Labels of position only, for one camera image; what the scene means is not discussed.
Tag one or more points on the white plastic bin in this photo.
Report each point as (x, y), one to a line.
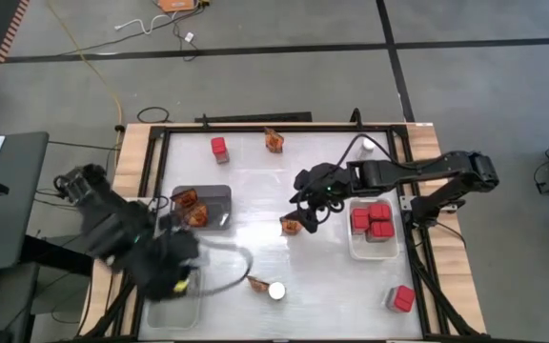
(372, 250)

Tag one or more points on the light wooden table board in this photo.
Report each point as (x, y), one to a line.
(129, 157)

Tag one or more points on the orange box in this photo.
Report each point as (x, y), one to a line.
(175, 5)

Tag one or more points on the white plug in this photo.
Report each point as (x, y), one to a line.
(189, 36)

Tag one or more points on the black curved bracket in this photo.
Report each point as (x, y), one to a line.
(356, 116)

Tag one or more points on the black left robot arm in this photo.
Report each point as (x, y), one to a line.
(112, 224)

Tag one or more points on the dark grey plastic bin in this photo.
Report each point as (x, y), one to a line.
(217, 200)

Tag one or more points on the light grey plastic bin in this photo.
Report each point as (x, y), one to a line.
(174, 312)

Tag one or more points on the grey desk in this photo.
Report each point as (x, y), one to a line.
(12, 214)

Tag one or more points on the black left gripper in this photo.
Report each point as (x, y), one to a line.
(172, 267)

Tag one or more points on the black flat bar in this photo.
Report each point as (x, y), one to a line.
(265, 117)

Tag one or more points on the smoked paprika tin red lid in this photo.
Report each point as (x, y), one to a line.
(360, 219)
(218, 145)
(404, 298)
(381, 231)
(379, 211)

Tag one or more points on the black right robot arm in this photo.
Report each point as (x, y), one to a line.
(398, 171)

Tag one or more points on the black aluminium table frame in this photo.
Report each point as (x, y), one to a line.
(279, 128)

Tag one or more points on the taco seasoning mix packet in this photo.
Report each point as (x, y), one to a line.
(186, 197)
(290, 228)
(198, 215)
(274, 142)
(257, 283)

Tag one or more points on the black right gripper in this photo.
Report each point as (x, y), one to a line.
(322, 186)

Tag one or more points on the bagel seasoning glass jar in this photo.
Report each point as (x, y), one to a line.
(366, 151)
(277, 290)

